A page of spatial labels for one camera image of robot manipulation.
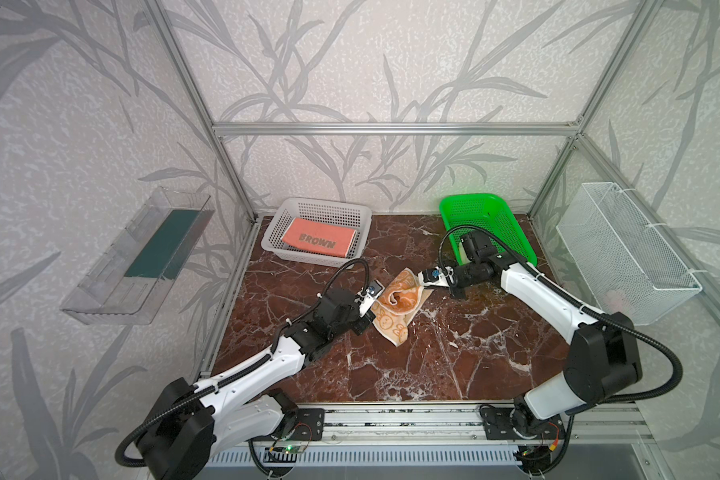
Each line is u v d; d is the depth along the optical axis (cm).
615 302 73
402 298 86
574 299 49
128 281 65
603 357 43
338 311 60
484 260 64
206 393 43
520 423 66
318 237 112
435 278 69
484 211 119
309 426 72
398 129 96
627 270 64
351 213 112
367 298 68
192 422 39
